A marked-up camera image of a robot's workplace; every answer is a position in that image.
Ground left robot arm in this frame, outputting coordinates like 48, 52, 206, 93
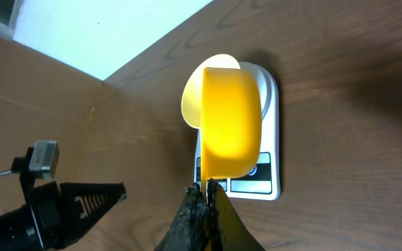
0, 182, 126, 250

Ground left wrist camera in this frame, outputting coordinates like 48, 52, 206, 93
10, 140, 59, 179

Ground pale yellow bowl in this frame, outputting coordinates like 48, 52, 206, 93
181, 54, 240, 129

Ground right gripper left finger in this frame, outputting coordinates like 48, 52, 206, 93
155, 183, 209, 251

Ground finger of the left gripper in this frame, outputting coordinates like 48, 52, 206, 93
60, 183, 126, 246

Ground yellow measuring scoop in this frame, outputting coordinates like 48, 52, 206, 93
200, 68, 262, 192

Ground white digital kitchen scale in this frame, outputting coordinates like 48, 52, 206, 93
193, 61, 281, 201

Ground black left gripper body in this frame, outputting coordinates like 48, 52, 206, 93
22, 181, 64, 250

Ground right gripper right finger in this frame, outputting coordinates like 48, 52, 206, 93
207, 179, 265, 251

